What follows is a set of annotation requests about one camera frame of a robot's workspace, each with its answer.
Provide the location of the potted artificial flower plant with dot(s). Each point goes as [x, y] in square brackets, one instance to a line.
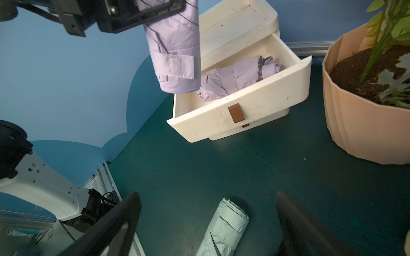
[366, 84]

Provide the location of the beige work glove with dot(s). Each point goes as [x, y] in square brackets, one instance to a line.
[407, 244]

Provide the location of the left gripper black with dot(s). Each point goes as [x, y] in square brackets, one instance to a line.
[111, 16]

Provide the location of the aluminium frame back rail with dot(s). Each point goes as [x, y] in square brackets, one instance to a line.
[314, 48]

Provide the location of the white drawer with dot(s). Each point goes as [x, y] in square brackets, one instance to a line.
[253, 106]

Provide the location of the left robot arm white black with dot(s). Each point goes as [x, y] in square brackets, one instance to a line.
[23, 173]

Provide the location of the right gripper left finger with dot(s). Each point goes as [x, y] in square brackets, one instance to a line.
[115, 231]

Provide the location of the lilac umbrella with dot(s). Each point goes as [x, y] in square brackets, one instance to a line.
[174, 45]
[222, 82]

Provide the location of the white drawer cabinet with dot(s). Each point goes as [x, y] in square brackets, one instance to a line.
[229, 32]

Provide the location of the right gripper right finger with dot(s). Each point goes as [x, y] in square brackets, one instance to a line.
[303, 235]

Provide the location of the mint green umbrella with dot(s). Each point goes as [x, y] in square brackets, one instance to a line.
[224, 231]

